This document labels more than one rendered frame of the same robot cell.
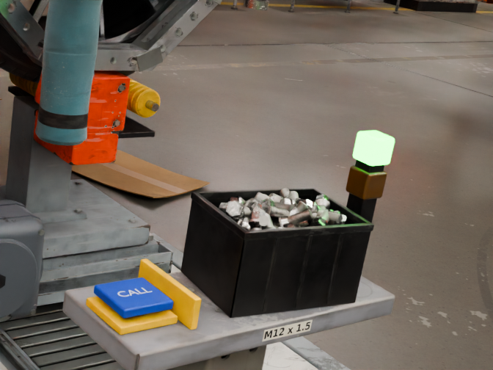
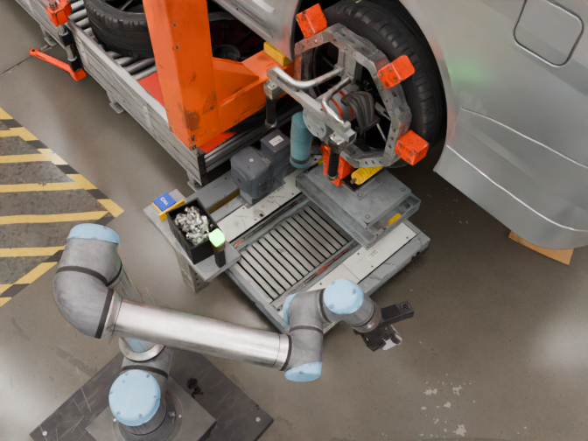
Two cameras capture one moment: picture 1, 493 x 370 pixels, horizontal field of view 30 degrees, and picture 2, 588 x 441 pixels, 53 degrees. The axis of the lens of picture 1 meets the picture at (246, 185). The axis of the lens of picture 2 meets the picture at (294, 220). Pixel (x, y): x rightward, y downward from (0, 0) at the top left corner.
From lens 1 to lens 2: 2.44 m
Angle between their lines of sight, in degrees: 74
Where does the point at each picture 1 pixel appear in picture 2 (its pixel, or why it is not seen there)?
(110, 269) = (344, 222)
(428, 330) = (419, 392)
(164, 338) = (152, 214)
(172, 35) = (363, 162)
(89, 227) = (350, 202)
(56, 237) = (332, 193)
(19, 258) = (243, 179)
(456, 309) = (460, 416)
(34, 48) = not seen: hidden behind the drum
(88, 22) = (294, 131)
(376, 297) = (201, 272)
